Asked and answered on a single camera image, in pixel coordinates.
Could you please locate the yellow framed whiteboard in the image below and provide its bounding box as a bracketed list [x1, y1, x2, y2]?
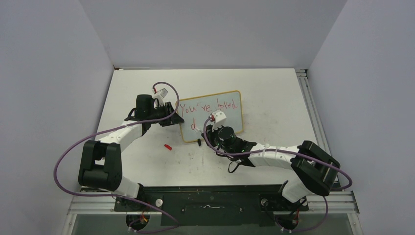
[177, 90, 244, 143]

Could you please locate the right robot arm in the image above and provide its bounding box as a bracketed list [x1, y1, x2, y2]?
[201, 125, 340, 210]

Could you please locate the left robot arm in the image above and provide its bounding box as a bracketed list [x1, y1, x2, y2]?
[78, 94, 184, 211]

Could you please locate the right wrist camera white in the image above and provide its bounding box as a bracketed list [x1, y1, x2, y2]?
[210, 110, 227, 130]

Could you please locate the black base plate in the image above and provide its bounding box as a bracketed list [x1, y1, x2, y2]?
[114, 183, 309, 228]

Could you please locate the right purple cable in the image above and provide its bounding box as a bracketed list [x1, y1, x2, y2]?
[202, 117, 353, 233]

